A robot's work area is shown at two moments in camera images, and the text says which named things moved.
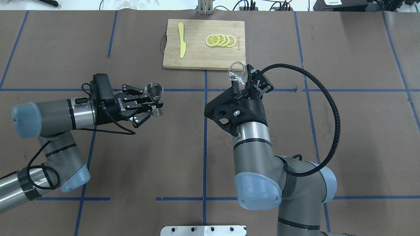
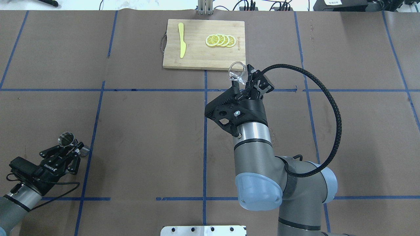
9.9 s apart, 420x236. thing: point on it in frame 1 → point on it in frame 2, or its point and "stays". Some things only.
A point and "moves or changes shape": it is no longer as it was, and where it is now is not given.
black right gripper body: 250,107 stays
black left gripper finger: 139,97 → 62,149
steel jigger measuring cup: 155,90 moves or changes shape
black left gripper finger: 136,120 → 73,167
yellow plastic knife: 182,45 stays
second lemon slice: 222,39 stays
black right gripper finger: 257,82 stays
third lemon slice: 227,40 stays
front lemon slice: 212,40 stays
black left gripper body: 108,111 → 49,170
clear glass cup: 237,71 stays
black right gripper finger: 235,88 stays
